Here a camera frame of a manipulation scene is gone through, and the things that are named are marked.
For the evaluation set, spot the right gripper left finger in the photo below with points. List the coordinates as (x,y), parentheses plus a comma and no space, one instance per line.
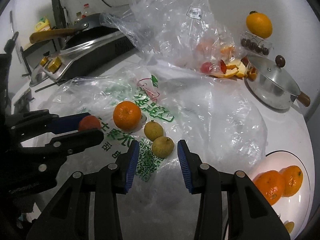
(67,214)

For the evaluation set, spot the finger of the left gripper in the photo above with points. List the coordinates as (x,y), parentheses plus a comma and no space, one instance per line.
(25,126)
(46,161)

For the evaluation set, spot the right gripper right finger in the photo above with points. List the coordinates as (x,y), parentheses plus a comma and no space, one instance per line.
(230,205)

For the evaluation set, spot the mandarin orange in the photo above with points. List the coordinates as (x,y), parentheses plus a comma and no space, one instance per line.
(127,115)
(271,184)
(293,177)

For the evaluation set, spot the yellow-green small fruit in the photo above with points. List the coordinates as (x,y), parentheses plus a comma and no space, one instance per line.
(289,225)
(153,130)
(162,147)

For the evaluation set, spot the clear container of dark fruits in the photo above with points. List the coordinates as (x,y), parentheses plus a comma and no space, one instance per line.
(255,44)

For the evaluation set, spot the white plate black rim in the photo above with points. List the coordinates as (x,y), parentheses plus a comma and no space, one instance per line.
(293,205)

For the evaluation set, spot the glass pot lid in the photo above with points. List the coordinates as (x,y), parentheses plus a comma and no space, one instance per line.
(38,75)

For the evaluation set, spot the black metal rack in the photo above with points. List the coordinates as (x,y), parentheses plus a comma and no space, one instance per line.
(33,53)

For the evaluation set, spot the steel gas stove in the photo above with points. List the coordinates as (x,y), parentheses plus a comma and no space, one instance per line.
(85,52)

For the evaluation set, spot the printed flat plastic bag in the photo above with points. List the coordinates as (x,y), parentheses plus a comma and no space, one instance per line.
(159,106)

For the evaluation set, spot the yellow oil bottle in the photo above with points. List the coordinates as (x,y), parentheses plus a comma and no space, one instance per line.
(43,25)

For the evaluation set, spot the black umbrella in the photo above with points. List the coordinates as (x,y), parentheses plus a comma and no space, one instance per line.
(59,14)

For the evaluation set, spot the dark oil bottle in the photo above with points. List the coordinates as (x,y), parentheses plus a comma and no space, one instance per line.
(78,18)

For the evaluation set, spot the steel saucepan with lid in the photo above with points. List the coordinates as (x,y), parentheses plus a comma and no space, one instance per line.
(270,82)

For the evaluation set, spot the red sauce bottle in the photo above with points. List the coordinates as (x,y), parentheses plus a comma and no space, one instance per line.
(87,11)

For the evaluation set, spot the orange peel scraps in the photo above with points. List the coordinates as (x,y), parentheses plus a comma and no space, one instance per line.
(236,68)

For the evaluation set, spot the red tomato in bag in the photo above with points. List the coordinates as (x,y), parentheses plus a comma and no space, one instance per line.
(206,68)

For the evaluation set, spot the crumpled clear plastic bag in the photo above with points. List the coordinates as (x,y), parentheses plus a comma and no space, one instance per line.
(184,33)

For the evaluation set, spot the large orange on container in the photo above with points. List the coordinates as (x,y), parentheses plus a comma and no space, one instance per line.
(259,24)

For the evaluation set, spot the black wok wooden handle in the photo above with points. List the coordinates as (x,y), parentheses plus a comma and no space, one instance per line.
(89,25)

